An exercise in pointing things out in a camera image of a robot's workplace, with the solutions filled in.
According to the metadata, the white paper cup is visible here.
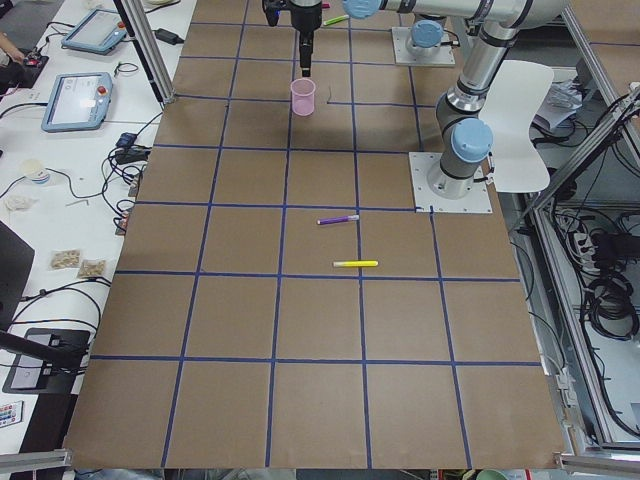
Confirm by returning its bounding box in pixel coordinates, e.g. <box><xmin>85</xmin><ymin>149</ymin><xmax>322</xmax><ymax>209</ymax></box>
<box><xmin>20</xmin><ymin>158</ymin><xmax>51</xmax><ymax>185</ymax></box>

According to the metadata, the blue usb hub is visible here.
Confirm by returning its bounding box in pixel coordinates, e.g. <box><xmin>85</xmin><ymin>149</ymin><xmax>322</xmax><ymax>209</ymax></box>
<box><xmin>116</xmin><ymin>132</ymin><xmax>137</xmax><ymax>149</ymax></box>

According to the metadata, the teach pendant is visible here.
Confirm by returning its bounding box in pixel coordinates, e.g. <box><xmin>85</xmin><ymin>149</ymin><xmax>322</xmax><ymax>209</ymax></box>
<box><xmin>61</xmin><ymin>8</ymin><xmax>127</xmax><ymax>55</ymax></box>
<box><xmin>41</xmin><ymin>72</ymin><xmax>113</xmax><ymax>133</ymax></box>

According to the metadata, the pink mesh cup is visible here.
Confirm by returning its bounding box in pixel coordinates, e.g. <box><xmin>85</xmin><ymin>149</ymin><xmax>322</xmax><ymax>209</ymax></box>
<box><xmin>290</xmin><ymin>77</ymin><xmax>316</xmax><ymax>116</ymax></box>

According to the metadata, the snack bag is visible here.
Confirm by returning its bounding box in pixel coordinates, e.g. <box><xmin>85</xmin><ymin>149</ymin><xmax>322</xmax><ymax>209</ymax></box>
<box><xmin>48</xmin><ymin>249</ymin><xmax>82</xmax><ymax>270</ymax></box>
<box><xmin>77</xmin><ymin>259</ymin><xmax>108</xmax><ymax>279</ymax></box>

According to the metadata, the far teach pendant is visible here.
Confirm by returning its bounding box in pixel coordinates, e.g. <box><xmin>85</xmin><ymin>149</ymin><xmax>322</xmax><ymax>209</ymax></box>
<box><xmin>61</xmin><ymin>8</ymin><xmax>127</xmax><ymax>55</ymax></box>

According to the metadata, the near teach pendant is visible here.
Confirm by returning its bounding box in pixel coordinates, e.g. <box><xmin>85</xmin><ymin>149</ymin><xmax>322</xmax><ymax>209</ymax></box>
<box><xmin>41</xmin><ymin>72</ymin><xmax>113</xmax><ymax>133</ymax></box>

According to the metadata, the purple highlighter pen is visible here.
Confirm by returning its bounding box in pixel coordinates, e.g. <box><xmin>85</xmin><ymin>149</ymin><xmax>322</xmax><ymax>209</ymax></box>
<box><xmin>316</xmin><ymin>214</ymin><xmax>359</xmax><ymax>226</ymax></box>

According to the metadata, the green highlighter pen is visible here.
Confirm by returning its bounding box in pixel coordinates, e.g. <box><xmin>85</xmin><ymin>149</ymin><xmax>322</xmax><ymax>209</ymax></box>
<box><xmin>322</xmin><ymin>14</ymin><xmax>350</xmax><ymax>27</ymax></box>

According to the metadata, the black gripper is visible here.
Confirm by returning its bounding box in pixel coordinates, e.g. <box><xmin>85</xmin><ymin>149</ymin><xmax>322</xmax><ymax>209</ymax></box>
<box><xmin>298</xmin><ymin>31</ymin><xmax>314</xmax><ymax>77</ymax></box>

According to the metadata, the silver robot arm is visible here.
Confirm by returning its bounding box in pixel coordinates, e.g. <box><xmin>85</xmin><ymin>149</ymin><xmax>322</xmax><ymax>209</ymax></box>
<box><xmin>408</xmin><ymin>19</ymin><xmax>444</xmax><ymax>49</ymax></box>
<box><xmin>343</xmin><ymin>0</ymin><xmax>567</xmax><ymax>199</ymax></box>

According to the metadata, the yellow highlighter pen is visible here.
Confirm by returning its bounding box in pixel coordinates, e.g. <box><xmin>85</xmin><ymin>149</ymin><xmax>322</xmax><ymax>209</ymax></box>
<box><xmin>332</xmin><ymin>260</ymin><xmax>379</xmax><ymax>268</ymax></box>

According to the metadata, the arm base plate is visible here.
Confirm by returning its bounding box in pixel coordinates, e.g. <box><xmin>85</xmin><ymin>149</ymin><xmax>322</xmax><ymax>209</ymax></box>
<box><xmin>391</xmin><ymin>27</ymin><xmax>455</xmax><ymax>68</ymax></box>
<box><xmin>409</xmin><ymin>152</ymin><xmax>492</xmax><ymax>214</ymax></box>

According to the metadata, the black monitor stand base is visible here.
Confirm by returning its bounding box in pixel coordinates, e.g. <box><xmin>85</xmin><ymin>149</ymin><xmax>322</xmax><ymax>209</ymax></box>
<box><xmin>1</xmin><ymin>328</ymin><xmax>90</xmax><ymax>394</ymax></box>

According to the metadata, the black power adapter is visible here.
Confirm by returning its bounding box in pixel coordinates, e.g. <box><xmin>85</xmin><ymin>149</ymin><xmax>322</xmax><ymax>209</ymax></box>
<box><xmin>154</xmin><ymin>28</ymin><xmax>184</xmax><ymax>45</ymax></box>

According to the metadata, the white plastic chair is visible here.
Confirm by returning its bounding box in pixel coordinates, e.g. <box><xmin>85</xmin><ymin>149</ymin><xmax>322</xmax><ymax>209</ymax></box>
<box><xmin>479</xmin><ymin>60</ymin><xmax>554</xmax><ymax>193</ymax></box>

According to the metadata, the aluminium frame post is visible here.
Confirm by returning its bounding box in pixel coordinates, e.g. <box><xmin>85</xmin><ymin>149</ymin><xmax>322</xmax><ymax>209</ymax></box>
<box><xmin>113</xmin><ymin>0</ymin><xmax>175</xmax><ymax>105</ymax></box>

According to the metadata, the small remote control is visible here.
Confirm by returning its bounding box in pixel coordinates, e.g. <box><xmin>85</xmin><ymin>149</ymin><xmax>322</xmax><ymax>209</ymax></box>
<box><xmin>0</xmin><ymin>400</ymin><xmax>24</xmax><ymax>428</ymax></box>

